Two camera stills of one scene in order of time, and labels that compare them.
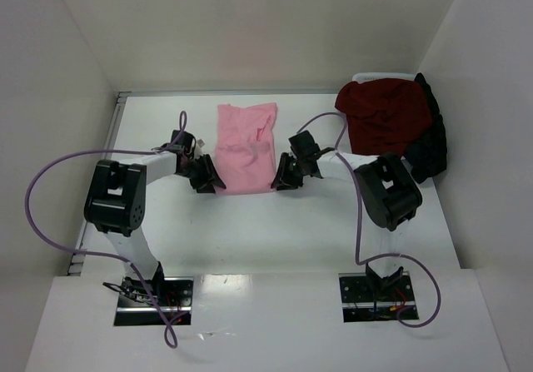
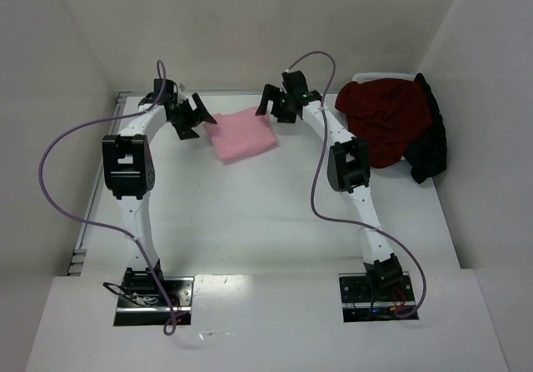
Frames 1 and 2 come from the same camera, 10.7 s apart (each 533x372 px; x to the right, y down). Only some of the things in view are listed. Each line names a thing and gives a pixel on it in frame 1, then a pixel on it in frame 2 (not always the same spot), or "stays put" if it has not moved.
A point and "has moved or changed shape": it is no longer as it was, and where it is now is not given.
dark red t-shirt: (384, 115) stays put
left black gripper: (201, 173) -> (186, 116)
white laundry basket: (366, 76) stays put
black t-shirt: (427, 156) stays put
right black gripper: (291, 172) -> (276, 105)
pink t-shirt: (245, 149) has moved or changed shape
